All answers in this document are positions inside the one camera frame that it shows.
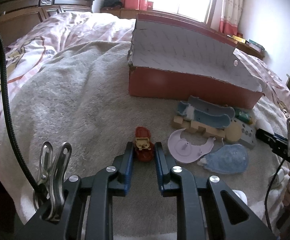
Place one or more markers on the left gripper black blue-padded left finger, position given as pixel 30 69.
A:
pixel 111 181

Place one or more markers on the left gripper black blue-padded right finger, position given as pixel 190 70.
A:
pixel 176 181

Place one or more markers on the red toy figure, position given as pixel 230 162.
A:
pixel 143 145

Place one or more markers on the person's hand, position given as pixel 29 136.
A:
pixel 286 199

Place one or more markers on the pink whale-shaped toy piece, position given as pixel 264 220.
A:
pixel 185 152

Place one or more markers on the grey perforated toy block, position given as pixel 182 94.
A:
pixel 247 137

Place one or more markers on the green small bottle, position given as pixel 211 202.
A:
pixel 243 116

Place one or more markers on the tan round disc piece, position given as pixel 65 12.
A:
pixel 233 132

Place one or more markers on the blue fuzzy whale piece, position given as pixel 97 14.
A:
pixel 229 159

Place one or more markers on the wooden block toy piece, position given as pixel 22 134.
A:
pixel 179 122

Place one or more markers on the grey fleece blanket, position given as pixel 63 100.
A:
pixel 81 97

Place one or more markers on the books on bench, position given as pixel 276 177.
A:
pixel 249 42

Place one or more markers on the red cardboard box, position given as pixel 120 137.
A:
pixel 171 59

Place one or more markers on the pink patterned bed quilt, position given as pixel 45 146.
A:
pixel 26 57

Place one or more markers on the pink white curtain right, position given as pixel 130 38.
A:
pixel 231 13

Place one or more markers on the dark clothes pile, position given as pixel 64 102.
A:
pixel 112 4

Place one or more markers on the dark wooden headboard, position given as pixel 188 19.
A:
pixel 18 17

